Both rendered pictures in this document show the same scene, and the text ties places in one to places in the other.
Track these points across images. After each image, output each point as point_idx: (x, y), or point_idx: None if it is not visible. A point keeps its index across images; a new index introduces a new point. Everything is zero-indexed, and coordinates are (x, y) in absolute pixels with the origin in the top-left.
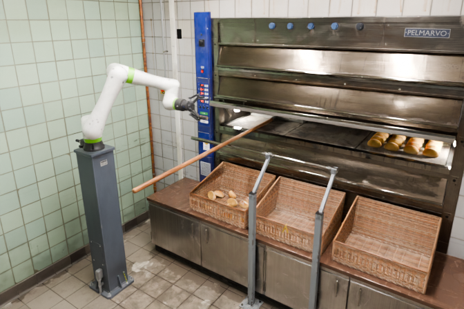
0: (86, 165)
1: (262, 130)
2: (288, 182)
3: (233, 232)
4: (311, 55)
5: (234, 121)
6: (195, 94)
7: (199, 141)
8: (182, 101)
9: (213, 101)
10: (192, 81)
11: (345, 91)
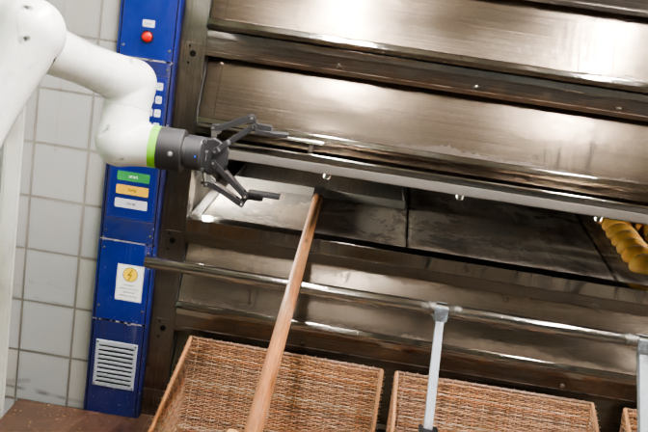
0: None
1: (330, 231)
2: (426, 387)
3: None
4: (529, 21)
5: (213, 204)
6: (246, 118)
7: (99, 272)
8: (187, 139)
9: None
10: None
11: (613, 126)
